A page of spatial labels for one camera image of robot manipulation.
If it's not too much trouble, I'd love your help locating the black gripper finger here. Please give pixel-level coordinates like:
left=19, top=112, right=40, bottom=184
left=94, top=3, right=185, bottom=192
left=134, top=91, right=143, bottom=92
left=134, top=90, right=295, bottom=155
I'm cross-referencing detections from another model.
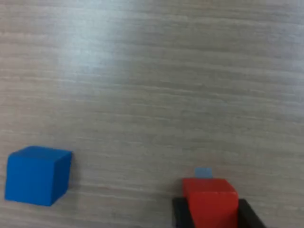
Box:
left=171, top=197, right=195, bottom=228
left=237, top=198, right=267, bottom=228

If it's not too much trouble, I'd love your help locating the red cube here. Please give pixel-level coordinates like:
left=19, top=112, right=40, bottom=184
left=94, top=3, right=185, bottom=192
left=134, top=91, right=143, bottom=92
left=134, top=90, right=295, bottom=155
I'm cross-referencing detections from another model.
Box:
left=181, top=177, right=239, bottom=228

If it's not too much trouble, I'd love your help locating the blue cube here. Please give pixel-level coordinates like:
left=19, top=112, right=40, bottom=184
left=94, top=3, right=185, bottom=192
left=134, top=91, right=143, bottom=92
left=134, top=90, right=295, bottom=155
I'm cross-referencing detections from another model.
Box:
left=4, top=145, right=73, bottom=207

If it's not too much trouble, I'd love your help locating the blue tape piece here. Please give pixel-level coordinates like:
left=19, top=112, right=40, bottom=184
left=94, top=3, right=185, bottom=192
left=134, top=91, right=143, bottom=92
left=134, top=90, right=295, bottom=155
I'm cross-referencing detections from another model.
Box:
left=194, top=167, right=213, bottom=179

